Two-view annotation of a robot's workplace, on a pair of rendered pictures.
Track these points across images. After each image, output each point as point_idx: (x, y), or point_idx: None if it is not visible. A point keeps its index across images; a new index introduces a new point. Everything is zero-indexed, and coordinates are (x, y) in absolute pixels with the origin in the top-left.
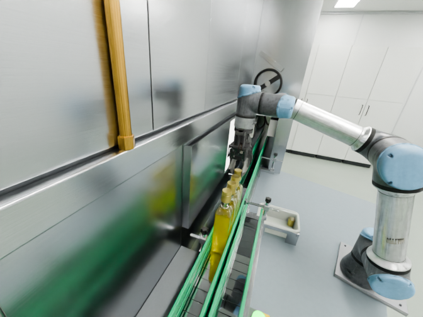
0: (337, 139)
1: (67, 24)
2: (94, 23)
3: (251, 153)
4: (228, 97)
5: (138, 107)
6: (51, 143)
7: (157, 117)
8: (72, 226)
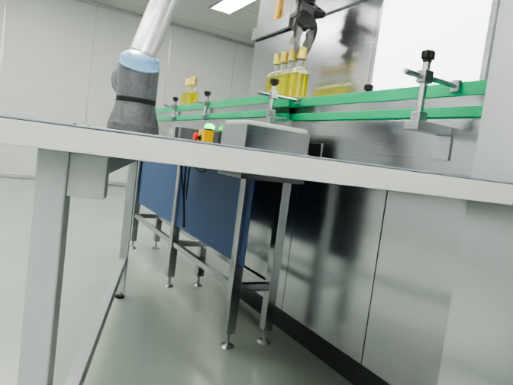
0: None
1: None
2: None
3: (295, 20)
4: None
5: (286, 4)
6: (267, 17)
7: (292, 8)
8: (263, 45)
